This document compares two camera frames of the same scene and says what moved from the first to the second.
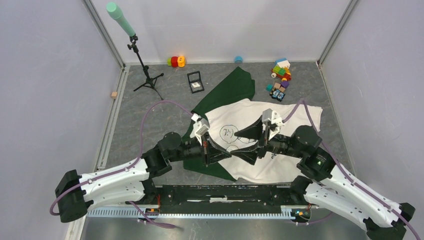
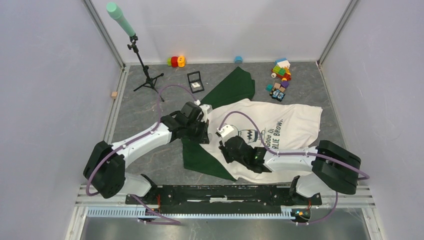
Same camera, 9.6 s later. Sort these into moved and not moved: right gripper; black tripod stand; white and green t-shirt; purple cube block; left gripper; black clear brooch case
Moved: right gripper; left gripper
Not moved: black tripod stand; purple cube block; white and green t-shirt; black clear brooch case
